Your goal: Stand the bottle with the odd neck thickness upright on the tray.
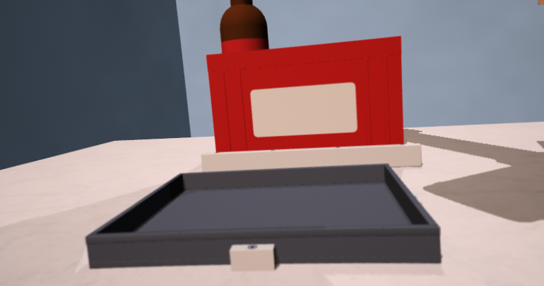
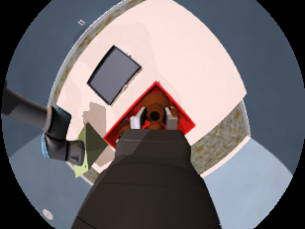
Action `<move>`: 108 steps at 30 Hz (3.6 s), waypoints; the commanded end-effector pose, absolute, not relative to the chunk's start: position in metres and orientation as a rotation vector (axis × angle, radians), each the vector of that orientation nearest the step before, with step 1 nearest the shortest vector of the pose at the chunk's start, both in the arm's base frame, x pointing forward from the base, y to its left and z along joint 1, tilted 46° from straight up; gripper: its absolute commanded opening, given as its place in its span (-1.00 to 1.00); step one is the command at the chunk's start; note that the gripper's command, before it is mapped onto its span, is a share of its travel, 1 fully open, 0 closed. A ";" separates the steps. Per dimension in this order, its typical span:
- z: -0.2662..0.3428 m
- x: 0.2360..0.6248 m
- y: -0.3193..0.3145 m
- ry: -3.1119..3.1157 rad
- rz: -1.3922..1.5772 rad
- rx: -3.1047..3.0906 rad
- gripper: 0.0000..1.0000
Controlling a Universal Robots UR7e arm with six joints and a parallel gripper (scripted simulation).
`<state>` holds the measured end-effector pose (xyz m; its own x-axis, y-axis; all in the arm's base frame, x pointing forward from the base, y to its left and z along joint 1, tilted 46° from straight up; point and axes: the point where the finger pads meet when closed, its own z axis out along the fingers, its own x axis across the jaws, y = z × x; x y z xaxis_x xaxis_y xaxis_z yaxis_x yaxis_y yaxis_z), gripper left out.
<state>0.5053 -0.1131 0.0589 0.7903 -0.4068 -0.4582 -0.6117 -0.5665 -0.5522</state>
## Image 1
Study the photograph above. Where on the dark grey shallow tray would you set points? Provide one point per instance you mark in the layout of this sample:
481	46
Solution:
308	213

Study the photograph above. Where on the brown bottle with red label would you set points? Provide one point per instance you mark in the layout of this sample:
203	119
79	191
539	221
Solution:
243	27

